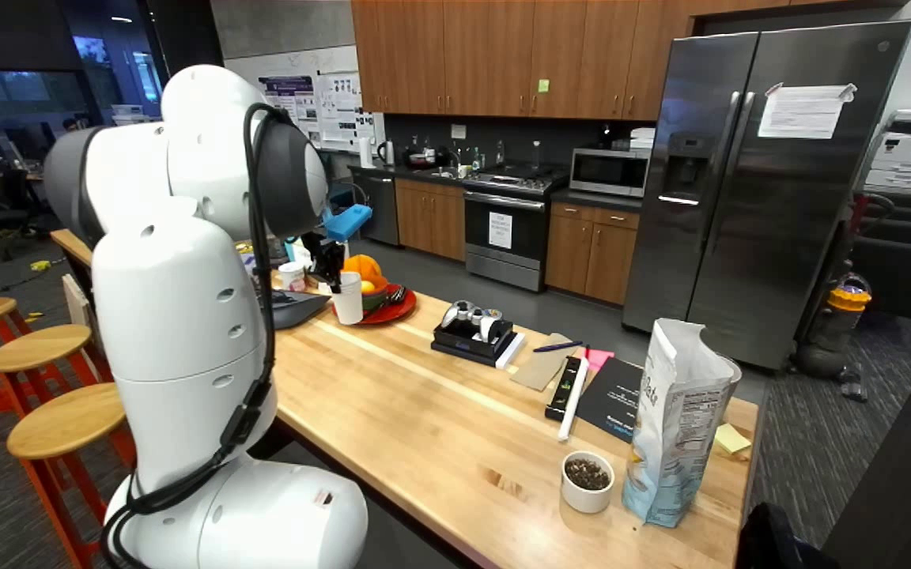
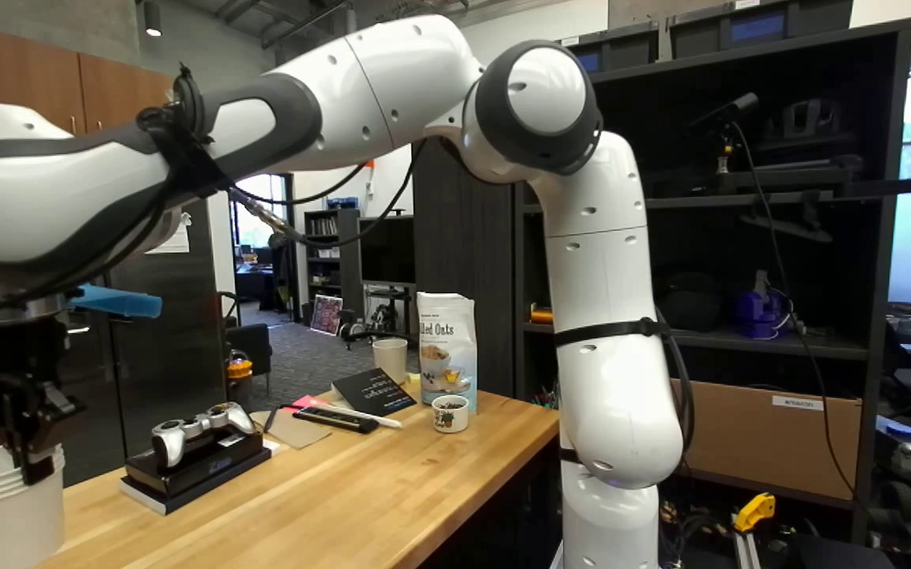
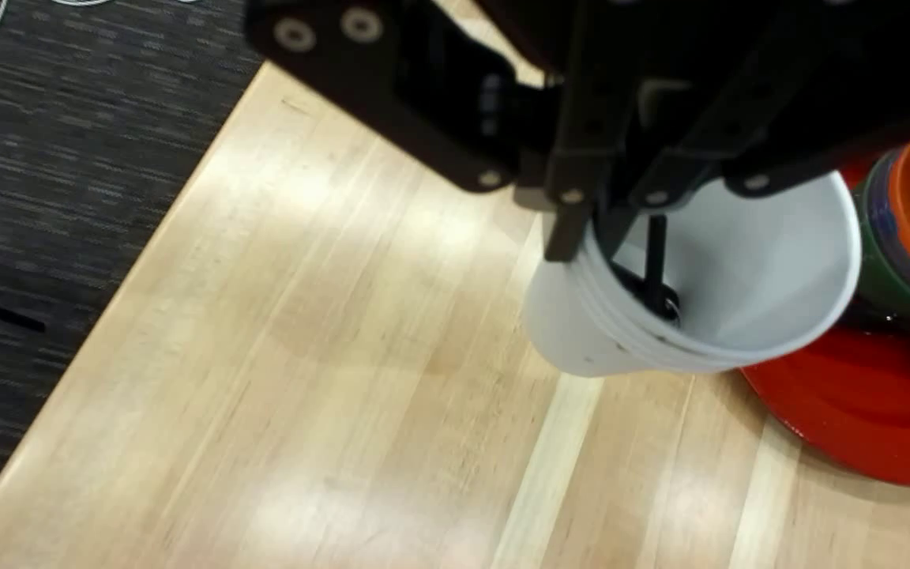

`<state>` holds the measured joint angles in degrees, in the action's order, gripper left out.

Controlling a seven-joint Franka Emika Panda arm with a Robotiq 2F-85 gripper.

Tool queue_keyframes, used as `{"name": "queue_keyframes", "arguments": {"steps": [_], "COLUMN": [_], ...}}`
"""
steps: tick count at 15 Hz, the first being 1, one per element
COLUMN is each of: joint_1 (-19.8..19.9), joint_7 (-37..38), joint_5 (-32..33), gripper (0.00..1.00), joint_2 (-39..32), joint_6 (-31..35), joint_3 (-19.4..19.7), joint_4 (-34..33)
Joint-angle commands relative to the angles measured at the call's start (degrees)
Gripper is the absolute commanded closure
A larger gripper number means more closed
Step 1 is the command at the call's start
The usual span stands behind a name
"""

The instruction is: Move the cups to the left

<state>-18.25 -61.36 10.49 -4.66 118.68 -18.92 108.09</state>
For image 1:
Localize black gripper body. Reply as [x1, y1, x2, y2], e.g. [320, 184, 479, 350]
[302, 229, 353, 279]

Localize orange fruit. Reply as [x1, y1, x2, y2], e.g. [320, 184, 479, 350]
[341, 250, 392, 301]

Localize dark grey flat pad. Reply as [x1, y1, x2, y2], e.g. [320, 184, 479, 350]
[268, 291, 334, 331]

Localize dark dishwasher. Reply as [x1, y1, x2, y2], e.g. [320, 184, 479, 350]
[354, 167, 402, 246]

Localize wooden base cabinet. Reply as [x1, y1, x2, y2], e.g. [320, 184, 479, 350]
[392, 173, 469, 265]
[546, 199, 642, 309]

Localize white game controller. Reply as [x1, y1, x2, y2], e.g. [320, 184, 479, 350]
[443, 298, 508, 342]

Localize black controller stand box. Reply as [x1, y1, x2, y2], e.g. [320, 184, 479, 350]
[431, 311, 528, 369]

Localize white note on oven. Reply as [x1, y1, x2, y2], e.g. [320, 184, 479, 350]
[487, 209, 516, 251]

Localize black stove oven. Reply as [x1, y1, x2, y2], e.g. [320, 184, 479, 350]
[461, 171, 565, 292]

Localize brown paper notebook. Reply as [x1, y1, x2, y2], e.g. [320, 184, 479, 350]
[508, 331, 577, 390]

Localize white marker pen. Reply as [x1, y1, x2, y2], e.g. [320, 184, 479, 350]
[556, 357, 592, 442]

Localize pink sticky notes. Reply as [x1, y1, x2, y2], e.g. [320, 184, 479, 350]
[578, 344, 616, 375]

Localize silver microwave oven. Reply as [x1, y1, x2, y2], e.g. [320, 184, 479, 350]
[566, 145, 655, 203]

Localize white coffee bag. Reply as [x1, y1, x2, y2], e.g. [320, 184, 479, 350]
[621, 311, 743, 532]

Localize yellow sticky notes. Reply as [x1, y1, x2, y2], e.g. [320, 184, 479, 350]
[713, 419, 754, 462]

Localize stainless steel refrigerator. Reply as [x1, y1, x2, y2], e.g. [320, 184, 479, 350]
[621, 14, 911, 373]

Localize white printed paper sheet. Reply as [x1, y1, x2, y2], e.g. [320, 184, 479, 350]
[755, 80, 861, 142]

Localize yellow canister vacuum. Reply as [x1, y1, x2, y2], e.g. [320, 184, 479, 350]
[799, 269, 877, 383]

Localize black sofa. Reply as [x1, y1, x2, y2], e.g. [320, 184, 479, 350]
[849, 186, 911, 325]

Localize wall posters board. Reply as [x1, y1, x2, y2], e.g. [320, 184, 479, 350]
[255, 65, 387, 159]

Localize black arm cable with straps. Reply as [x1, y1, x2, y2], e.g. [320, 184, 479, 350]
[102, 102, 296, 569]

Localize wooden wall cabinets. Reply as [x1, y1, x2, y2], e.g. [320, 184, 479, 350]
[347, 0, 908, 122]

